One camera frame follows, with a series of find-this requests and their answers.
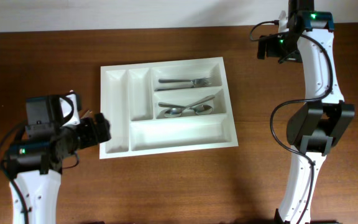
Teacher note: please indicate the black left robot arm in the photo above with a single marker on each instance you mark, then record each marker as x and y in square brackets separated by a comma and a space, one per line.
[33, 162]

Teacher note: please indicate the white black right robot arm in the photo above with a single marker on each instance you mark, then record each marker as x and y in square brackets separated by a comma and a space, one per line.
[306, 36]

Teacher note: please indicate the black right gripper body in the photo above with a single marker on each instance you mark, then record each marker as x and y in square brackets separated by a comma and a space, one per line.
[282, 47]

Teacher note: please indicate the steel fork with long handle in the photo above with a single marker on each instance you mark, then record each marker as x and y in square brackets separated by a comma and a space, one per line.
[206, 81]

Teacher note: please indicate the large steel spoon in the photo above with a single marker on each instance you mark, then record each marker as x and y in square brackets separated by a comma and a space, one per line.
[176, 110]

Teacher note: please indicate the steel fork crosswise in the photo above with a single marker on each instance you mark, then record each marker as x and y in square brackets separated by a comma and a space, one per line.
[185, 87]

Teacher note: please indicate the white plastic cutlery tray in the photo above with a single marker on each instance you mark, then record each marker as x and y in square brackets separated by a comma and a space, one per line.
[162, 107]

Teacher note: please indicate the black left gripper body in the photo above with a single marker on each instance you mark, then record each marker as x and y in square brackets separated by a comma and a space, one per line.
[87, 133]

